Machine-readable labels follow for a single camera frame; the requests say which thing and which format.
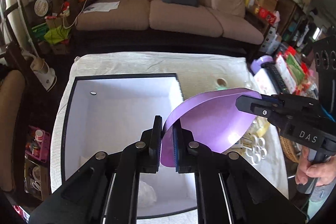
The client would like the purple plastic lid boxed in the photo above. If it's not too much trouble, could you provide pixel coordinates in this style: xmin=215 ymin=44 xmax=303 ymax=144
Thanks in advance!
xmin=161 ymin=88 xmax=261 ymax=167

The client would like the person's right hand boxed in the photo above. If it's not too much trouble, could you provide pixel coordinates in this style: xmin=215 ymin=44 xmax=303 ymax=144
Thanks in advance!
xmin=295 ymin=146 xmax=336 ymax=186

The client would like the clear bag with yellow bottom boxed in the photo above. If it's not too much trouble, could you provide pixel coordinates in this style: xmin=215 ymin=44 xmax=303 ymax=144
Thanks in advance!
xmin=243 ymin=117 xmax=270 ymax=139

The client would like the black remote control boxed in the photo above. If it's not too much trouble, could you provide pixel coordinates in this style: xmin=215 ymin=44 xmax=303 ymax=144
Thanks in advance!
xmin=261 ymin=62 xmax=289 ymax=94

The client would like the wicker basket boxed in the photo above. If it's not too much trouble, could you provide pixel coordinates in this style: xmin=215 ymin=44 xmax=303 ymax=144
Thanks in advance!
xmin=279 ymin=136 xmax=299 ymax=163

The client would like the red white snack bag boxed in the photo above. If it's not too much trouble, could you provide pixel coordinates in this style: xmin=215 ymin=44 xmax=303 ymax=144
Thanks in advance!
xmin=275 ymin=53 xmax=297 ymax=94

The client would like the crumpled white plastic bag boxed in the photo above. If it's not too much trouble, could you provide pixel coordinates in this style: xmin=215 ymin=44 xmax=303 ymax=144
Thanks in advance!
xmin=138 ymin=181 xmax=157 ymax=208

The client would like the white striped table cloth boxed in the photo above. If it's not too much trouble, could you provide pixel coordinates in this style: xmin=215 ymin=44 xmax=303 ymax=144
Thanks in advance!
xmin=49 ymin=51 xmax=289 ymax=224

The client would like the white tape roll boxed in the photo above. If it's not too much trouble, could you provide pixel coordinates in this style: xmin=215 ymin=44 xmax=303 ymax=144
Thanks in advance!
xmin=215 ymin=78 xmax=228 ymax=90

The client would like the black and white storage box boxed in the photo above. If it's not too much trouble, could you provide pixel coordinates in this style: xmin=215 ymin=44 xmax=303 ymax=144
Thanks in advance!
xmin=61 ymin=73 xmax=197 ymax=219

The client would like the brown fabric sofa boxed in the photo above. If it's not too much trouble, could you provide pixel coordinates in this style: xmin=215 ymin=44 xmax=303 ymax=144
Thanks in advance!
xmin=76 ymin=0 xmax=263 ymax=45

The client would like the white plastic ring mold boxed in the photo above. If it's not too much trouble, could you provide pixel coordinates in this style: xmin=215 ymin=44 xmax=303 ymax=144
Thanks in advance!
xmin=243 ymin=135 xmax=268 ymax=165

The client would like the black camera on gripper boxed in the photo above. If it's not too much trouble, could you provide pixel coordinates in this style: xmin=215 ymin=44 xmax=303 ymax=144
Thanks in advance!
xmin=313 ymin=35 xmax=336 ymax=115

